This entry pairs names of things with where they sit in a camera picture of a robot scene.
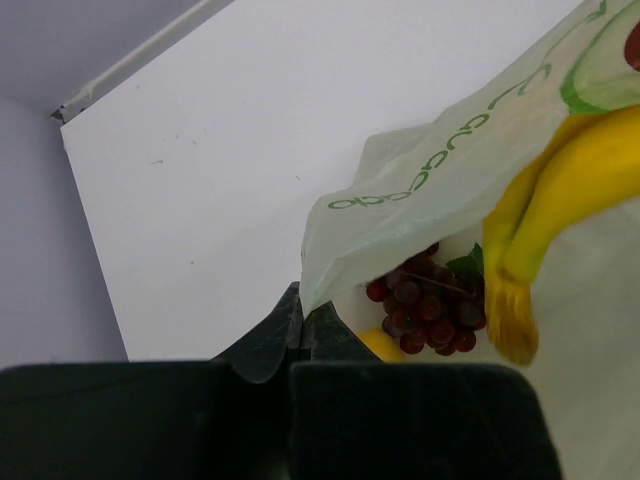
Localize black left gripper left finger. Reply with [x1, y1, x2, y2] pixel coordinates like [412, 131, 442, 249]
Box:
[1, 285, 301, 479]

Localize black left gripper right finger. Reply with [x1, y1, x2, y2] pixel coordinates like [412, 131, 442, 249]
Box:
[289, 304, 562, 479]

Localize dark red fake cherries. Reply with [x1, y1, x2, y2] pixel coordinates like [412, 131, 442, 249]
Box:
[364, 243, 487, 356]

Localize green printed plastic bag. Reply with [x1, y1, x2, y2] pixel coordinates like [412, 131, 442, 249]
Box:
[300, 1, 639, 479]

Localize yellow fake banana bunch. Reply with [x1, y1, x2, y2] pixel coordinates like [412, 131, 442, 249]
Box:
[483, 106, 639, 366]

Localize yellow fake lemon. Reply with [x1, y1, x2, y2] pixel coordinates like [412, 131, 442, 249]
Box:
[357, 328, 406, 363]

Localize aluminium table frame rail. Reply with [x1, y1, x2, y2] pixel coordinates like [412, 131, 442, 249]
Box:
[50, 0, 233, 126]

